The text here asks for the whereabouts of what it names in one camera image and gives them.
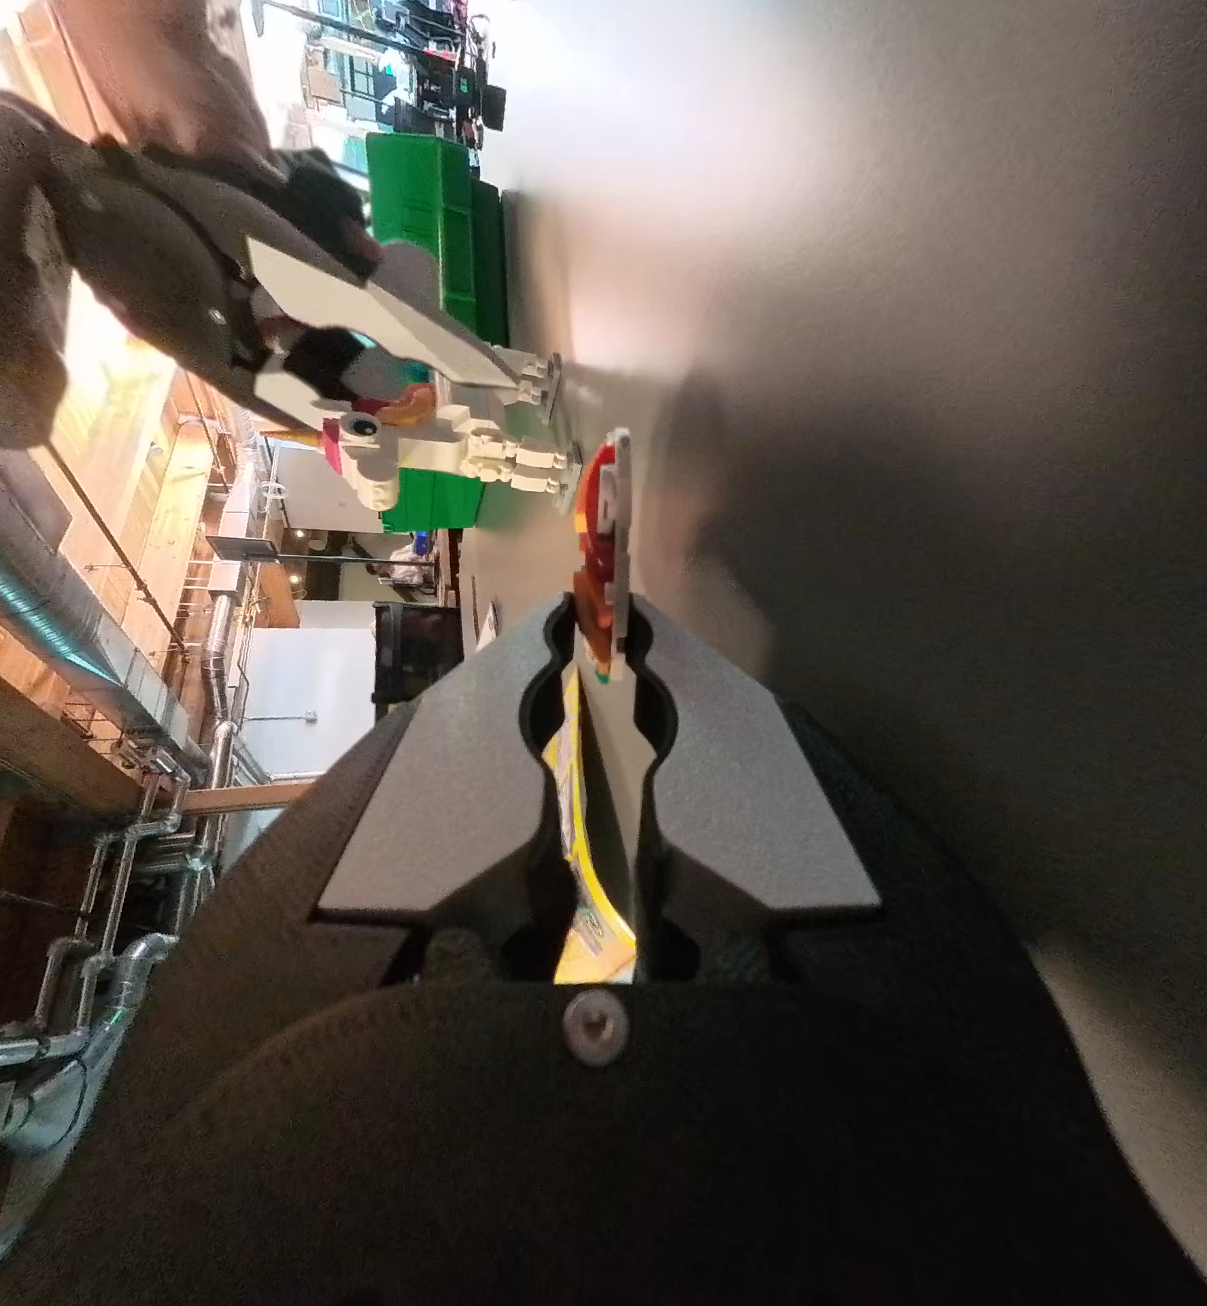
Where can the person's right hand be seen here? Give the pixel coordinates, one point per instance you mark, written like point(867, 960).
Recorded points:
point(186, 82)

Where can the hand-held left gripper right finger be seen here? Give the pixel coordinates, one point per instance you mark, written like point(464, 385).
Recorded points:
point(756, 806)

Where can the green plastic bin stack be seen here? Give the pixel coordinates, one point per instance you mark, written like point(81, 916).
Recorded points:
point(441, 225)

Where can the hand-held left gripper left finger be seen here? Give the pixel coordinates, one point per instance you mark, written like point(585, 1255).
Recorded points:
point(430, 785)

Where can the yellow lego instruction booklet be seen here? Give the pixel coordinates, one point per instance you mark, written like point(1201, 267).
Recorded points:
point(576, 817)

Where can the black equipment rack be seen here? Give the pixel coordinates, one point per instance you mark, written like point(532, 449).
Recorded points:
point(456, 71)

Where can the metal pipe assembly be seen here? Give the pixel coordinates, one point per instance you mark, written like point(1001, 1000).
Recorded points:
point(104, 919)

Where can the white lego unicorn model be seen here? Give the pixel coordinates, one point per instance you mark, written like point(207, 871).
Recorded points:
point(430, 429)

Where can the silver air duct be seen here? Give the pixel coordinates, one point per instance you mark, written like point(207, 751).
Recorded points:
point(12, 587)

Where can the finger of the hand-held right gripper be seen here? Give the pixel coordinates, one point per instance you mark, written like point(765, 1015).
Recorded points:
point(282, 394)
point(358, 301)

